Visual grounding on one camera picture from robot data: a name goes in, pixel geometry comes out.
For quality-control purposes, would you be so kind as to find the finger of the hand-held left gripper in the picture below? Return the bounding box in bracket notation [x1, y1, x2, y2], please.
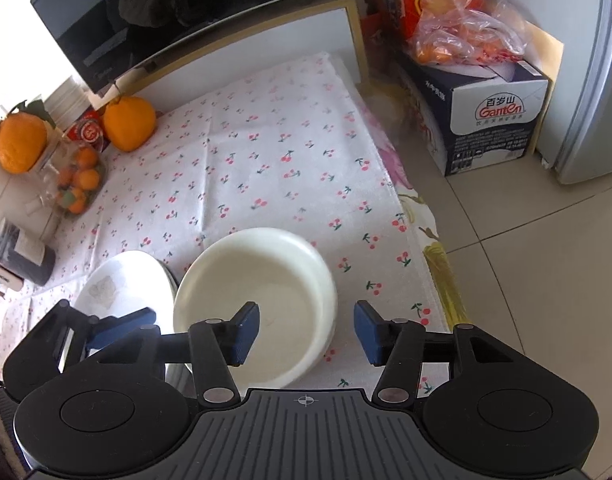
[83, 308, 159, 354]

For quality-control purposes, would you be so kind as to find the cardboard water box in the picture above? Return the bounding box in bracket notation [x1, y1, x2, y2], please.
[395, 49, 550, 178]

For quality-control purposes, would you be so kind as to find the plastic bag of oranges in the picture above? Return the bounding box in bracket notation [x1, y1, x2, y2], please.
[409, 0, 530, 68]

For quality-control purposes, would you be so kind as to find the stack of paper cups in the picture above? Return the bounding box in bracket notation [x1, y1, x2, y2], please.
[45, 76, 113, 154]

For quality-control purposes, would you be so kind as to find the glass jar of small oranges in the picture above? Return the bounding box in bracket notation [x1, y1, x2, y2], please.
[32, 139, 108, 218]

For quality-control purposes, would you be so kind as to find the clear jar with dark contents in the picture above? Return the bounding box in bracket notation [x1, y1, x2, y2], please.
[0, 216, 57, 287]

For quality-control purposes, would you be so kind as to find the white air fryer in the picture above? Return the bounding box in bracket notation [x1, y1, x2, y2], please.
[0, 159, 53, 296]

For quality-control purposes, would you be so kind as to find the cream bowl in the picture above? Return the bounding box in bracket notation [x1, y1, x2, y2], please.
[173, 227, 333, 391]

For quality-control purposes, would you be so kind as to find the black microwave oven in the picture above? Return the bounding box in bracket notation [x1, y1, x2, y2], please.
[29, 0, 347, 97]

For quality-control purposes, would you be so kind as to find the grey refrigerator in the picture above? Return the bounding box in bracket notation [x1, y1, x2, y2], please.
[532, 0, 612, 187]

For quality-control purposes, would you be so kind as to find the large orange with leaves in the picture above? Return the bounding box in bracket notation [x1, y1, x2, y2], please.
[0, 99, 55, 176]

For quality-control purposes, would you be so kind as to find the white plate with flower print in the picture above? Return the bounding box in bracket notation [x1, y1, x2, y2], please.
[74, 250, 179, 332]

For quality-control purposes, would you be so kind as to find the cherry print tablecloth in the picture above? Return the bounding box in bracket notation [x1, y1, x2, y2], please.
[0, 51, 455, 397]

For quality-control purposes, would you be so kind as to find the brown cardboard sheet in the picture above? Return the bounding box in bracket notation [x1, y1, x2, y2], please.
[524, 24, 567, 157]

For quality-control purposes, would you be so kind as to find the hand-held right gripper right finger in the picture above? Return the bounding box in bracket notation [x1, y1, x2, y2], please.
[353, 299, 512, 404]

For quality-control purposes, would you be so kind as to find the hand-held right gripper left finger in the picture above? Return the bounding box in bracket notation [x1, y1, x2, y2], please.
[92, 301, 261, 405]

